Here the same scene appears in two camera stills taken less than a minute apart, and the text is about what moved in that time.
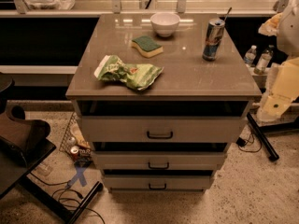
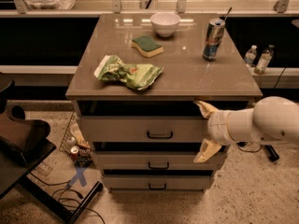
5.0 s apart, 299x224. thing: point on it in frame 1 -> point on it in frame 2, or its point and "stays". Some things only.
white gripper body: [290, 32] -> [219, 126]
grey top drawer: [163, 129] stays
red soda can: [74, 151] stays
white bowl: [164, 23] stays
